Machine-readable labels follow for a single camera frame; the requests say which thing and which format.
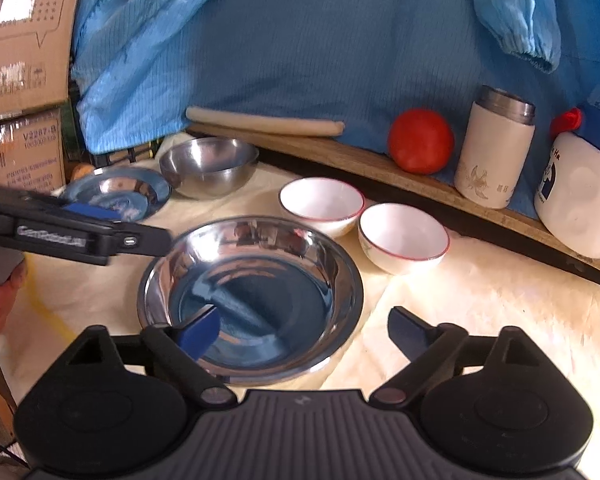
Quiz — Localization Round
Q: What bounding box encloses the cream rolling pin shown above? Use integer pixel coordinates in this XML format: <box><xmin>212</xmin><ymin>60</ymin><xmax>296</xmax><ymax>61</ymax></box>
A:
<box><xmin>185</xmin><ymin>105</ymin><xmax>346</xmax><ymax>137</ymax></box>

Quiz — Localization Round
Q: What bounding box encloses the grey plate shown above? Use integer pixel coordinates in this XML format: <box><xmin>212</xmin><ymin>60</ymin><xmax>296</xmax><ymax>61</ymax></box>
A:
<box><xmin>158</xmin><ymin>136</ymin><xmax>260</xmax><ymax>200</ymax></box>

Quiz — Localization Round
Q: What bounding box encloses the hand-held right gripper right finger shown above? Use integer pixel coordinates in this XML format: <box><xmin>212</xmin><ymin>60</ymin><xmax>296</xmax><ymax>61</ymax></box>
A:
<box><xmin>369</xmin><ymin>306</ymin><xmax>541</xmax><ymax>408</ymax></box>

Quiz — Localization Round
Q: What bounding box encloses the white bottle with red cap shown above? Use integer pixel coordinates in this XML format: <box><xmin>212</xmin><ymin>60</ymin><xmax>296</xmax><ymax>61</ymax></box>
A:
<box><xmin>534</xmin><ymin>106</ymin><xmax>600</xmax><ymax>260</ymax></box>

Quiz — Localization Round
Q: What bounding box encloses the large cardboard box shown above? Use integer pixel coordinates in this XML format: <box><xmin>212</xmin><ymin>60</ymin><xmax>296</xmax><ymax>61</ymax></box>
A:
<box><xmin>0</xmin><ymin>0</ymin><xmax>91</xmax><ymax>126</ymax></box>

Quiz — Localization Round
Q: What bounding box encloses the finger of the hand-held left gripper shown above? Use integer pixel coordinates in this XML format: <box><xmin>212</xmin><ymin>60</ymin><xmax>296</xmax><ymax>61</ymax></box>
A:
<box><xmin>62</xmin><ymin>202</ymin><xmax>125</xmax><ymax>223</ymax></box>
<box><xmin>111</xmin><ymin>221</ymin><xmax>174</xmax><ymax>259</ymax></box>

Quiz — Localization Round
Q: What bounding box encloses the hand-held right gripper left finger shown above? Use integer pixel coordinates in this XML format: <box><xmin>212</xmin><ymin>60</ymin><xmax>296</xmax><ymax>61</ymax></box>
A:
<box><xmin>65</xmin><ymin>304</ymin><xmax>238</xmax><ymax>408</ymax></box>

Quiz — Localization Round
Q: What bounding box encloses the wooden board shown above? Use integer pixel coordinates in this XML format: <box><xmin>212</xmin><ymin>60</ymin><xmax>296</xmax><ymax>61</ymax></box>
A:
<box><xmin>187</xmin><ymin>122</ymin><xmax>600</xmax><ymax>293</ymax></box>

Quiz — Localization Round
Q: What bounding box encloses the large steel plate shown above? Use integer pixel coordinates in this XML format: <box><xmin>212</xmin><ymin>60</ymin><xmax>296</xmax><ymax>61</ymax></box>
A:
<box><xmin>136</xmin><ymin>215</ymin><xmax>365</xmax><ymax>387</ymax></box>

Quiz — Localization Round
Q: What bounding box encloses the taped cardboard box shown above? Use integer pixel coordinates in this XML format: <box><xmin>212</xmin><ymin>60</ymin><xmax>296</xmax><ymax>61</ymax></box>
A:
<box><xmin>0</xmin><ymin>107</ymin><xmax>73</xmax><ymax>196</ymax></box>

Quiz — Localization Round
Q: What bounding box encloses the small steel plate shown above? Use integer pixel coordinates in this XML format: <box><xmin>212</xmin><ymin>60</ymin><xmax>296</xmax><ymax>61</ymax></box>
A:
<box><xmin>57</xmin><ymin>166</ymin><xmax>173</xmax><ymax>223</ymax></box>

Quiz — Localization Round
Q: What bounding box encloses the white bowl with red rim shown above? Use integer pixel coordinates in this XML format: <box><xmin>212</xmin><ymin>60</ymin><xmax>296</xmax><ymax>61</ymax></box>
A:
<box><xmin>357</xmin><ymin>202</ymin><xmax>451</xmax><ymax>276</ymax></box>
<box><xmin>278</xmin><ymin>176</ymin><xmax>366</xmax><ymax>239</ymax></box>

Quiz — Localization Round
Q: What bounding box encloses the cream tablecloth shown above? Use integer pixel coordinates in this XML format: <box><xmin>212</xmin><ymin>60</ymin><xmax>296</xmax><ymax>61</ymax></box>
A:
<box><xmin>25</xmin><ymin>132</ymin><xmax>600</xmax><ymax>480</ymax></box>

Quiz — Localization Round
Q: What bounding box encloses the red tomato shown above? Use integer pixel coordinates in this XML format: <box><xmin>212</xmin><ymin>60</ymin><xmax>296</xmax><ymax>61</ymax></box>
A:
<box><xmin>387</xmin><ymin>108</ymin><xmax>455</xmax><ymax>175</ymax></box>

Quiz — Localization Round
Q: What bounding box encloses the cream thermos flask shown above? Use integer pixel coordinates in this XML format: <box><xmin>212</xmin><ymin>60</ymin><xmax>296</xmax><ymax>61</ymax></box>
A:
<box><xmin>453</xmin><ymin>85</ymin><xmax>537</xmax><ymax>210</ymax></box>

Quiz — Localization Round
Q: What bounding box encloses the blue striped garment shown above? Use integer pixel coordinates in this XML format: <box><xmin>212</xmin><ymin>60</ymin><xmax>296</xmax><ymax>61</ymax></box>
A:
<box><xmin>70</xmin><ymin>0</ymin><xmax>600</xmax><ymax>221</ymax></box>

